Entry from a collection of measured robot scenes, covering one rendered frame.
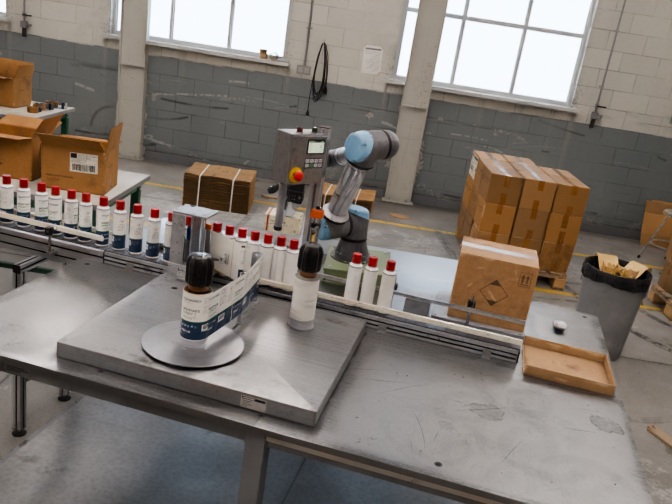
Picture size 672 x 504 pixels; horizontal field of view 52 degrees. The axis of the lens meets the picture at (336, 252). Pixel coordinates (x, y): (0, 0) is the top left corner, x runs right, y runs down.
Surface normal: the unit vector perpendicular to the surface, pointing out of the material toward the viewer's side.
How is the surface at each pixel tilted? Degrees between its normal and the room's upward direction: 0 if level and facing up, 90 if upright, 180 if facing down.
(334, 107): 90
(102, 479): 0
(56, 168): 90
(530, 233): 92
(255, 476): 90
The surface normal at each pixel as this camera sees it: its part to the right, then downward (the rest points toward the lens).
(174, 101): -0.07, 0.31
